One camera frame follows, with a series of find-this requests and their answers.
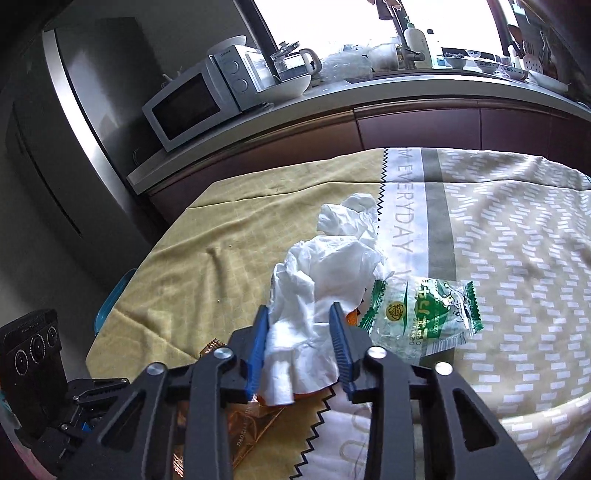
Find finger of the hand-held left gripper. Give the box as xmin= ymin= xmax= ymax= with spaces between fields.
xmin=69 ymin=377 xmax=131 ymax=407

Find large white tissue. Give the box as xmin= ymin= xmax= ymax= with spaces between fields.
xmin=261 ymin=235 xmax=393 ymax=407

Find brown kitchen cabinets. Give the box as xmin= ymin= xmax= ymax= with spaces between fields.
xmin=148 ymin=104 xmax=591 ymax=217

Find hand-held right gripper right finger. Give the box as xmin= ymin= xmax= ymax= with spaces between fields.
xmin=329 ymin=302 xmax=539 ymax=480

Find kitchen window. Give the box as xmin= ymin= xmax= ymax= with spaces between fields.
xmin=252 ymin=0 xmax=518 ymax=61

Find clear plastic bags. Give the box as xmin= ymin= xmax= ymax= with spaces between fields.
xmin=321 ymin=44 xmax=402 ymax=81

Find clear green snack packet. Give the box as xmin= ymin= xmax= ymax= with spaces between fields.
xmin=358 ymin=274 xmax=483 ymax=361

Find white microwave oven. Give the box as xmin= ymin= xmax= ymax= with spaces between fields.
xmin=141 ymin=44 xmax=280 ymax=153

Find yellow checked tablecloth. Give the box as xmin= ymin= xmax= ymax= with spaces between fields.
xmin=85 ymin=150 xmax=384 ymax=480

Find glass pot lid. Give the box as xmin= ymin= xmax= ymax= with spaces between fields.
xmin=271 ymin=41 xmax=301 ymax=61

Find white soap bottle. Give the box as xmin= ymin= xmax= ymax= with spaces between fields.
xmin=404 ymin=16 xmax=433 ymax=68

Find white kitchen countertop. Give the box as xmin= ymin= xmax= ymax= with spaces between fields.
xmin=127 ymin=69 xmax=591 ymax=195

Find glass electric kettle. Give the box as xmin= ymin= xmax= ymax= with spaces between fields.
xmin=274 ymin=47 xmax=323 ymax=79

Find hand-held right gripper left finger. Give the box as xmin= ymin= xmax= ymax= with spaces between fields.
xmin=58 ymin=305 xmax=271 ymax=480

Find silver refrigerator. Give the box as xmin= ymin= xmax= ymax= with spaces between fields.
xmin=4 ymin=18 xmax=167 ymax=278

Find white grey patterned cloth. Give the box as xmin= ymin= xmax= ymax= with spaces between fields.
xmin=295 ymin=148 xmax=591 ymax=480

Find wide white dish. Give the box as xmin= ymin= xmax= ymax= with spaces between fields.
xmin=529 ymin=69 xmax=568 ymax=93

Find large white bowl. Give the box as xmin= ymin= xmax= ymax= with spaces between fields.
xmin=252 ymin=71 xmax=312 ymax=103

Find small white tissue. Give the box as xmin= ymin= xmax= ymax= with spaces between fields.
xmin=318 ymin=193 xmax=380 ymax=241

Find steel kitchen faucet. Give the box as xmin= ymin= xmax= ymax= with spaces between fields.
xmin=397 ymin=44 xmax=426 ymax=70

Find hanging kitchen utensils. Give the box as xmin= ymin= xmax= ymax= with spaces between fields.
xmin=505 ymin=23 xmax=555 ymax=75

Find copper foil wrapper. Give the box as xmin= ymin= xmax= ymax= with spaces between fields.
xmin=171 ymin=339 xmax=338 ymax=472

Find teal plastic trash bin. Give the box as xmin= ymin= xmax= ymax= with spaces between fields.
xmin=95 ymin=268 xmax=137 ymax=337

